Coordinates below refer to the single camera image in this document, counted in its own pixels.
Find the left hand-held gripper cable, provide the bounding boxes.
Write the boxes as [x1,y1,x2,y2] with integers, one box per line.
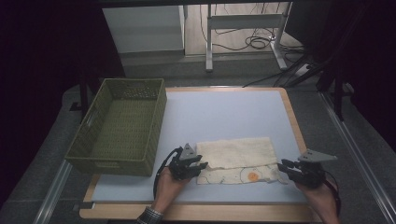
[152,147,183,200]

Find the person's right hand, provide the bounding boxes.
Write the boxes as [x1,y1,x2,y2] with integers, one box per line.
[295,180,339,218]

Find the black stand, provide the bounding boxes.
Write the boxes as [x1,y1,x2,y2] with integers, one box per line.
[317,62,353,122]
[69,71,92,122]

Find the white cabinet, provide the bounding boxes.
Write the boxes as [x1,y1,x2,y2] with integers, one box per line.
[102,5,185,54]

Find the dark curtain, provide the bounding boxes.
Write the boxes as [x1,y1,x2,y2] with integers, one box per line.
[286,0,396,150]
[0,0,125,206]

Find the person's left hand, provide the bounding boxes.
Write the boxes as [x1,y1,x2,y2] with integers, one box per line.
[152,166,191,213]

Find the hand-held gripper cable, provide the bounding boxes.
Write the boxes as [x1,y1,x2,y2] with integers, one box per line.
[323,171,342,216]
[152,147,183,200]

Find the black floor cables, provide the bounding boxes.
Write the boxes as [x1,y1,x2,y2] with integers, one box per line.
[199,3,304,54]

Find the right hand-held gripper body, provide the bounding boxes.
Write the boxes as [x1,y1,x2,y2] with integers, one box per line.
[293,148,338,189]

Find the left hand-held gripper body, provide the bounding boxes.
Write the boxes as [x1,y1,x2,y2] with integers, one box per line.
[168,143,197,181]

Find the green woven basket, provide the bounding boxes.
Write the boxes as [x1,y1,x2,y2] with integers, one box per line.
[64,77,168,177]

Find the cream cloth with orange spot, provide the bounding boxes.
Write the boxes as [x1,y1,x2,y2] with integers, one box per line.
[195,136,289,186]

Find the right hand-held gripper cable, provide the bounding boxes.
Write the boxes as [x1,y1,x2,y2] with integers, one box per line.
[323,171,342,216]

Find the metal floor rail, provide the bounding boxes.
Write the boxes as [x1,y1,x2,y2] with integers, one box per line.
[320,91,396,223]
[32,160,74,224]

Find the black tape patch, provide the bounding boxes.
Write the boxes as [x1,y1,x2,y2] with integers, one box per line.
[73,201,96,211]

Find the white power strip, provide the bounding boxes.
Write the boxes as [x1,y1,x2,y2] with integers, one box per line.
[293,63,312,77]

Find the white desk frame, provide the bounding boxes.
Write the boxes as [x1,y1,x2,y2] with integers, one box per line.
[205,2,292,73]

